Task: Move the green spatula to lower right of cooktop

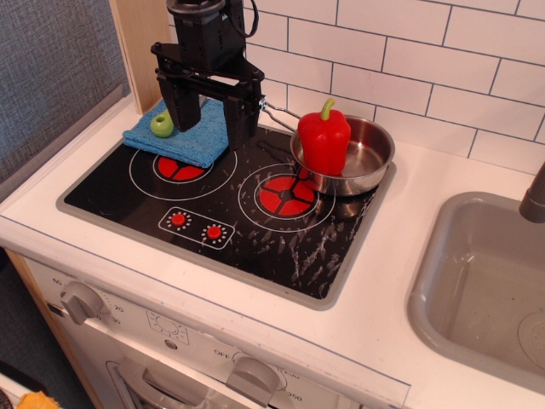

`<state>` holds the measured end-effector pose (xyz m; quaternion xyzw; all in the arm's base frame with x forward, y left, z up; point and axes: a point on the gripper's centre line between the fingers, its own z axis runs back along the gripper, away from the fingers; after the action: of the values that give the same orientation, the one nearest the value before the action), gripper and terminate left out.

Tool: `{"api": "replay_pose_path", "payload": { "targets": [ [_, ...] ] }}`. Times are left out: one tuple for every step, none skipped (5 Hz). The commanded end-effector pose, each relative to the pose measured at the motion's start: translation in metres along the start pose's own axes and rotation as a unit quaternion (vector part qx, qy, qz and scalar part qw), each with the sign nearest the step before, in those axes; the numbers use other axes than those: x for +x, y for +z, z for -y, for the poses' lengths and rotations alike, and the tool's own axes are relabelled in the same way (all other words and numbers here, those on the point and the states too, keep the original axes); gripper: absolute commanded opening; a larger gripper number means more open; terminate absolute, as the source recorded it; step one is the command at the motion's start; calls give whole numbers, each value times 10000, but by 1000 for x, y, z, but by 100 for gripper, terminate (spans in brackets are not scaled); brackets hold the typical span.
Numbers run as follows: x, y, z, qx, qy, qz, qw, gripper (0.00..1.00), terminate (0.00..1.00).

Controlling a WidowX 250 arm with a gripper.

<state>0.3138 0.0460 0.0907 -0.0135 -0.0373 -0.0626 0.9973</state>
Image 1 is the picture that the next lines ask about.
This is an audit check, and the green handled grey spatula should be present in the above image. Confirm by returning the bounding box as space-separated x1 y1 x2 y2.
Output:
150 109 175 138

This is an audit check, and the black toy stove top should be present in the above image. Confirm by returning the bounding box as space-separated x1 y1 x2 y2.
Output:
57 128 396 310

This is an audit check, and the grey oven door handle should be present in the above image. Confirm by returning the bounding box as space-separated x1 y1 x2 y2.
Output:
118 359 196 409

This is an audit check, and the black cable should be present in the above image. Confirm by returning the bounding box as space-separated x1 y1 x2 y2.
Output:
224 0 260 39

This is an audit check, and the grey left oven knob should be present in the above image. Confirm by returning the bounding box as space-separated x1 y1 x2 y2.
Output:
60 281 104 325

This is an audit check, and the yellow orange object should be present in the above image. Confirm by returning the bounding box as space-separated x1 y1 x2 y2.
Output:
16 391 60 409

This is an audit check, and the grey oven knob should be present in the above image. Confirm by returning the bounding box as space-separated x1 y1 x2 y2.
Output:
226 356 280 407
60 281 104 325

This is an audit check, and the blue folded cloth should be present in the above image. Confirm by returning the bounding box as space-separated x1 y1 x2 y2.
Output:
123 99 229 168

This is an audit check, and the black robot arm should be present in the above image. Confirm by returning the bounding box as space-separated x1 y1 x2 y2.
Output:
151 0 265 150

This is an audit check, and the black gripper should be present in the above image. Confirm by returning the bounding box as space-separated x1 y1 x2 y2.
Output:
151 11 265 150

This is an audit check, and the red toy bell pepper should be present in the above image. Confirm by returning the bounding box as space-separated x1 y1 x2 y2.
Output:
297 98 352 176

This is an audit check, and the grey right oven knob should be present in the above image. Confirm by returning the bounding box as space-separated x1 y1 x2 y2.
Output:
226 356 280 407

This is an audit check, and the grey toy faucet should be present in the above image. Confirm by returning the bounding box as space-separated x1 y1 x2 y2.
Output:
519 164 545 223

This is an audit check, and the grey toy sink basin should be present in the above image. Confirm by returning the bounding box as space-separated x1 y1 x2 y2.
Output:
408 192 544 394

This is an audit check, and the steel pot with handle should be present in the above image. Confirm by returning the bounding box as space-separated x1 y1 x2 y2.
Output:
260 103 396 198

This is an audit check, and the wooden side panel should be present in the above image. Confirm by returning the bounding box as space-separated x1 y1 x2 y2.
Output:
109 0 171 114

